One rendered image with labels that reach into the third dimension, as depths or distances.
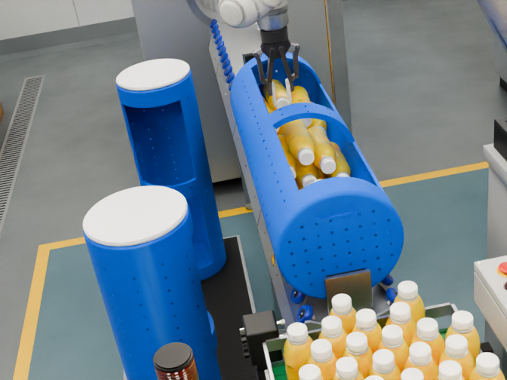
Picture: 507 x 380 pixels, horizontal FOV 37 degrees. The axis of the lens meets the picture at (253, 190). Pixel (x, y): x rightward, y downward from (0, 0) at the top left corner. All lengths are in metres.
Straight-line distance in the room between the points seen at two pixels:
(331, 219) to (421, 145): 2.74
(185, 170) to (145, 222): 1.28
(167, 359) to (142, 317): 0.84
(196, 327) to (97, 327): 1.29
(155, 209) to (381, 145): 2.50
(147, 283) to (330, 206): 0.60
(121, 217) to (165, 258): 0.17
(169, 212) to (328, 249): 0.51
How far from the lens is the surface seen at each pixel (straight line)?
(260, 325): 1.65
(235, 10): 1.90
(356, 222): 1.65
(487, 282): 1.57
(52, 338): 3.41
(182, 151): 3.20
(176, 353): 1.23
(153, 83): 2.82
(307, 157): 1.94
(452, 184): 3.98
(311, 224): 1.63
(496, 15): 1.76
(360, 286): 1.69
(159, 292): 2.02
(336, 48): 3.03
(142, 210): 2.04
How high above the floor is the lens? 2.07
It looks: 31 degrees down
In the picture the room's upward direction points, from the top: 9 degrees counter-clockwise
